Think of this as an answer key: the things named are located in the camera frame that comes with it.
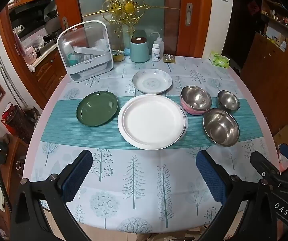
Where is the large steel bowl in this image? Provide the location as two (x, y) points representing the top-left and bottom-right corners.
(203, 108), (240, 147)

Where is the small steel bowl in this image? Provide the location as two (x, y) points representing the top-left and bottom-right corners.
(216, 90), (240, 113)

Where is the pink steel-lined bowl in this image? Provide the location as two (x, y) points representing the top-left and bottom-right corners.
(180, 85), (212, 116)

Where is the white paper plate stack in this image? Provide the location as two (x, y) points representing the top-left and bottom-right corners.
(117, 95), (187, 151)

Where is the green plastic plate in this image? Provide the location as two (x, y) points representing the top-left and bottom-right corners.
(77, 91), (119, 127)

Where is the white floral ceramic plate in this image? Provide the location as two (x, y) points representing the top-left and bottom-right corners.
(132, 68), (173, 94)

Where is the wooden cabinet right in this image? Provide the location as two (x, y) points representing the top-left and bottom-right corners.
(241, 0), (288, 134)

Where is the tree pattern tablecloth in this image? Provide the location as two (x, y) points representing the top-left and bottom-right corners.
(23, 57), (279, 233)

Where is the green tissue pack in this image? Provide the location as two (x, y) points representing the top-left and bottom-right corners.
(209, 52), (230, 68)

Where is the white pill bottle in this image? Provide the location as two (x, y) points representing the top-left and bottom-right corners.
(152, 44), (160, 62)

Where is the teal canister brown lid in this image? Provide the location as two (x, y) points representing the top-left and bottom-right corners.
(130, 37), (149, 63)

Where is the white squeeze bottle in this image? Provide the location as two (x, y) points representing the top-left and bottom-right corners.
(151, 32), (165, 58)

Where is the pink kitchen appliance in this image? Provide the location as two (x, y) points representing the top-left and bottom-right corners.
(24, 46), (37, 65)

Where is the small yellow jar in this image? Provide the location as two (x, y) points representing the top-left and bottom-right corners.
(112, 50), (125, 63)

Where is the white clear storage box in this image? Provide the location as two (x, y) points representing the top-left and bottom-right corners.
(57, 20), (113, 83)

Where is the gold door ornament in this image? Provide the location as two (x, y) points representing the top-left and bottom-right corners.
(81, 0), (180, 38)

